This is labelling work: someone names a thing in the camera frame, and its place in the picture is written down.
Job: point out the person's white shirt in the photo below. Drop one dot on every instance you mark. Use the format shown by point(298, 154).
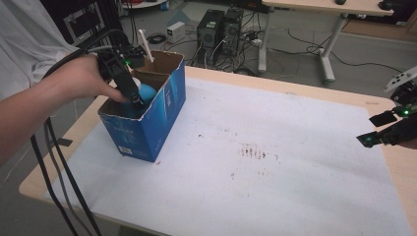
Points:
point(23, 36)

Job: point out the person's right hand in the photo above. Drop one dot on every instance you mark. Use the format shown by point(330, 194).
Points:
point(411, 144)

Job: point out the black framed monitor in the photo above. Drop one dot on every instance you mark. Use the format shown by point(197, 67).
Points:
point(83, 21)

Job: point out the black computer mouse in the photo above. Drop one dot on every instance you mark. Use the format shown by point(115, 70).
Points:
point(341, 1)

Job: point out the light blue ball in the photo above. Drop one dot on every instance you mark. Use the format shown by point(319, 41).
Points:
point(149, 93)

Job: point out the white power supply box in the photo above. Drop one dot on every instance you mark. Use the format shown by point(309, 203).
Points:
point(175, 31)

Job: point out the black tape piece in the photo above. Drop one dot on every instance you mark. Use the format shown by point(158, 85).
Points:
point(64, 142)

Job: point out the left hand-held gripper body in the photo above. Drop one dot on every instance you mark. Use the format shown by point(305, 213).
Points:
point(113, 62)

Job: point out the white power strip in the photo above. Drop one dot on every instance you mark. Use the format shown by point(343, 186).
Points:
point(256, 42)

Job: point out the white foam mat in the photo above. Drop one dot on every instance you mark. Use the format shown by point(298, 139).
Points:
point(262, 170)

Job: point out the black computer tower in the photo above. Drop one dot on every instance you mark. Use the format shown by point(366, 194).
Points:
point(209, 29)
point(232, 29)

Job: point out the wooden desk with white legs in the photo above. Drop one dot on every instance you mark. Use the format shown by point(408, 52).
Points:
point(327, 8)

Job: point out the blue cardboard box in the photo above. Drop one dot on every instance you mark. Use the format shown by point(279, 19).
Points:
point(144, 131)

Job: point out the person's left hand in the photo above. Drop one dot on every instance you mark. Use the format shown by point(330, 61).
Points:
point(78, 78)

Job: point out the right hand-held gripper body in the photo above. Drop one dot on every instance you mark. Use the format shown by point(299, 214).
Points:
point(406, 98)

